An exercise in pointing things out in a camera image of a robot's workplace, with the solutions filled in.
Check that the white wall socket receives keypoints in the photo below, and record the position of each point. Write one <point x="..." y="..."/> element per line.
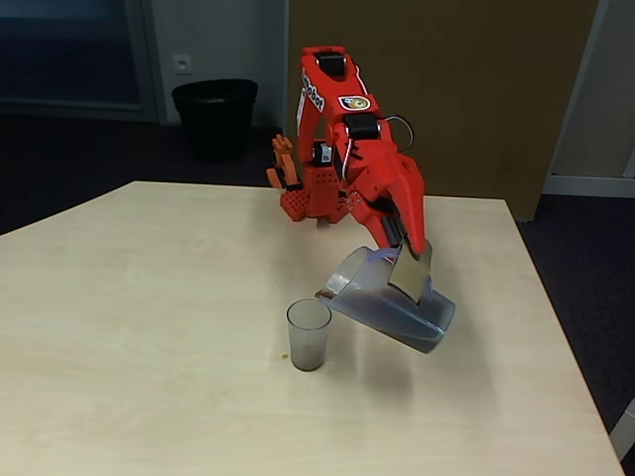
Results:
<point x="181" y="63"/>

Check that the translucent plastic cup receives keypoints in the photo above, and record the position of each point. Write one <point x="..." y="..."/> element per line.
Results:
<point x="307" y="342"/>

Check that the large translucent plastic pitcher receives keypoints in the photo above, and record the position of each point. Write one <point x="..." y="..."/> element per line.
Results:
<point x="397" y="322"/>

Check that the window with grey frame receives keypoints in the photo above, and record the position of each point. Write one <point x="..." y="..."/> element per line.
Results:
<point x="69" y="54"/>

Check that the brown pin board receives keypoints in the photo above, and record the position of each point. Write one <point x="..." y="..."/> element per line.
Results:
<point x="471" y="99"/>

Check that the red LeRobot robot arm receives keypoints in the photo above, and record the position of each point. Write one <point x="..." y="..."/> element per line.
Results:
<point x="322" y="188"/>

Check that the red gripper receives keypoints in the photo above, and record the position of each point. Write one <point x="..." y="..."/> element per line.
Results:
<point x="403" y="200"/>

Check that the orange table clamp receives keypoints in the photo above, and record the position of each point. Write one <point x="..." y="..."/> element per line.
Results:
<point x="285" y="163"/>

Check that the black trash bin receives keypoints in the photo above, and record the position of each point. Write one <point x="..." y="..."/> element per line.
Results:
<point x="215" y="119"/>

